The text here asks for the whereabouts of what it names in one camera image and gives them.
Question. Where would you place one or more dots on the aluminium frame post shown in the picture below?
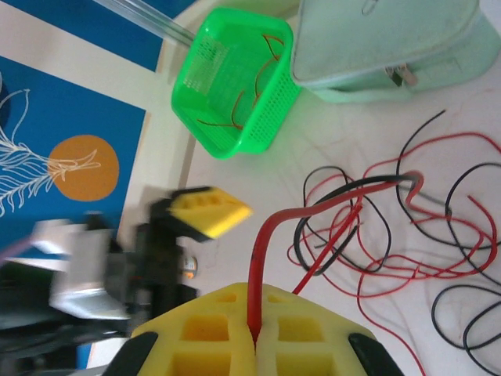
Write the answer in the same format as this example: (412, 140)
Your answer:
(156, 19)

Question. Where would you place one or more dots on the pale green lidded box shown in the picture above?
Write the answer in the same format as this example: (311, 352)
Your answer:
(372, 47)

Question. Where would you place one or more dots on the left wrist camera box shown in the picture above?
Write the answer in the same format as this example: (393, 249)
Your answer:
(74, 246)

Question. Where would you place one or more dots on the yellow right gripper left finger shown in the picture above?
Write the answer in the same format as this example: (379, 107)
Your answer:
(203, 352)

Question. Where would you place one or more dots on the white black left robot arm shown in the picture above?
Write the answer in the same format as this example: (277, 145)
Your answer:
(39, 344)

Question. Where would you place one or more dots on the orange pill bottle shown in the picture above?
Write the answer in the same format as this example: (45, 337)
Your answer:
(190, 268)

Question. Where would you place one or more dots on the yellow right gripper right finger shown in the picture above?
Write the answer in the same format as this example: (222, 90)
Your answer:
(305, 352)

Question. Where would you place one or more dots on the blue leaf print panel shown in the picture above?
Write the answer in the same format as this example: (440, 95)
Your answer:
(78, 23)
(117, 117)

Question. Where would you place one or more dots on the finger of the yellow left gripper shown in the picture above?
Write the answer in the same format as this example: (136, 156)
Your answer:
(219, 219)

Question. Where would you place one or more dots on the green plastic basket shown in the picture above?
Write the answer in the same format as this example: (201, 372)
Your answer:
(219, 98)

